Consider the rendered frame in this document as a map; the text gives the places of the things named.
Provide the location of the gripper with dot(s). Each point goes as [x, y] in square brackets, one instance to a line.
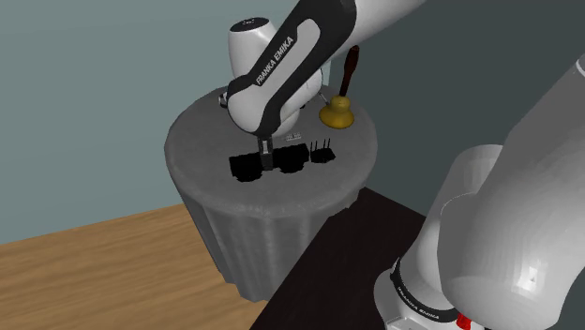
[266, 157]

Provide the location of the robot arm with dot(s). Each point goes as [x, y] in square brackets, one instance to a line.
[502, 219]

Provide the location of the black box with antennas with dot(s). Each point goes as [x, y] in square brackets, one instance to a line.
[322, 156]

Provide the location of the round grey draped table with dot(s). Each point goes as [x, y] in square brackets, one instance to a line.
[201, 155]

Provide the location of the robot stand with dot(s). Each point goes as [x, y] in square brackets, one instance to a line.
[338, 274]

